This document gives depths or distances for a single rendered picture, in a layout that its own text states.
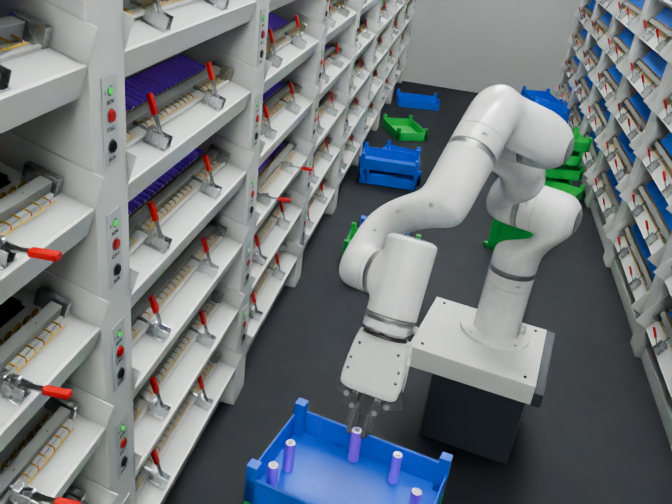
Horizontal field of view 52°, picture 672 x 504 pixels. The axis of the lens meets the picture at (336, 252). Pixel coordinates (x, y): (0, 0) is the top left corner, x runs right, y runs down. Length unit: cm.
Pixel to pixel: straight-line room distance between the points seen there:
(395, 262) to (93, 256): 45
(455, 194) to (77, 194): 58
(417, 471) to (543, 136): 65
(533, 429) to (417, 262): 116
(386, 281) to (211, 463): 92
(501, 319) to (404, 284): 79
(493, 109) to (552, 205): 54
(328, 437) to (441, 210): 49
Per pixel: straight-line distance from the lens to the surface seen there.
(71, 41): 94
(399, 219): 118
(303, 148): 237
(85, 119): 96
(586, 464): 213
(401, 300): 109
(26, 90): 83
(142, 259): 125
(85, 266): 105
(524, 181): 154
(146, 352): 135
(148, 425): 149
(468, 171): 118
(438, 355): 175
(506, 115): 125
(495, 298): 183
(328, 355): 226
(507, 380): 175
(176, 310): 147
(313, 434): 136
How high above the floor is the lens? 132
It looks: 27 degrees down
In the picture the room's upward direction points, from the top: 7 degrees clockwise
